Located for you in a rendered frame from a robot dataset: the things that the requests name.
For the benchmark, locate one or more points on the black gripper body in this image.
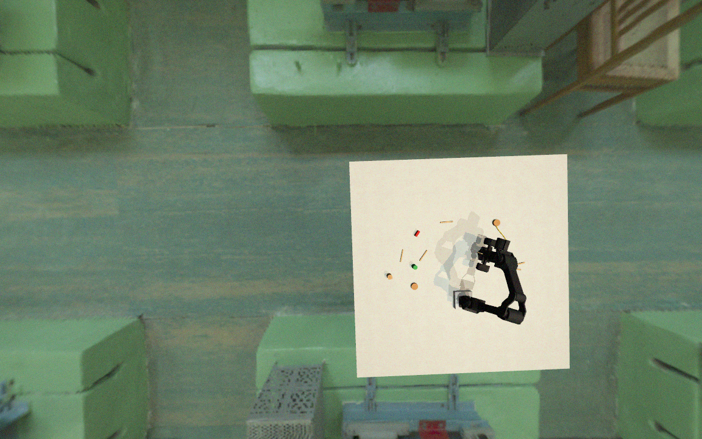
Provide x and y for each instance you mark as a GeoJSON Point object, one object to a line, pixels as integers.
{"type": "Point", "coordinates": [485, 257]}

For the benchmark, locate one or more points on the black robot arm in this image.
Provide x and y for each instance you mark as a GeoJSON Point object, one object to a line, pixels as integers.
{"type": "Point", "coordinates": [508, 263]}

